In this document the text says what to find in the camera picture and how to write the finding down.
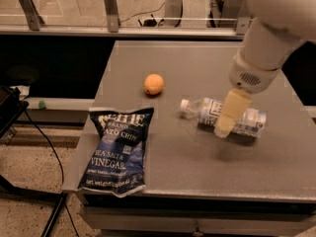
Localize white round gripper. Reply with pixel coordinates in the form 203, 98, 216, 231
214, 52, 279, 138

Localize clear plastic water bottle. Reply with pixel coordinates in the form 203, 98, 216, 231
180, 98, 267, 138

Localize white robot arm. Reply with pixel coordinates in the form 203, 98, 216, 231
214, 0, 316, 138

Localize orange fruit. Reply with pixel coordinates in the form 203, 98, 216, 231
143, 74, 165, 95

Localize blue kettle chips bag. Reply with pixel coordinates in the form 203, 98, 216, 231
78, 108, 154, 198

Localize small green object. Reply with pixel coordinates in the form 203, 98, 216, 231
39, 101, 46, 110

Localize black stand leg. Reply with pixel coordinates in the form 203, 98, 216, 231
40, 193, 67, 237

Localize black equipment at left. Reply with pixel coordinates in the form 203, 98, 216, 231
0, 86, 29, 138

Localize right metal glass bracket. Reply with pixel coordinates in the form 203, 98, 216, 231
235, 17, 251, 36

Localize metal glass bracket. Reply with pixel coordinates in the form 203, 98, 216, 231
18, 0, 44, 31
235, 17, 251, 36
104, 0, 120, 33

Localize cable behind glass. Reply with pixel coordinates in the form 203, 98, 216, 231
118, 2, 166, 25

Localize middle metal glass bracket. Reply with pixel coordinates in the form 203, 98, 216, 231
104, 0, 120, 33

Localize black cable on floor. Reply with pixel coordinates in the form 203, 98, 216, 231
19, 102, 80, 237

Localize left metal glass bracket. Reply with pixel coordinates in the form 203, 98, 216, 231
18, 0, 44, 31

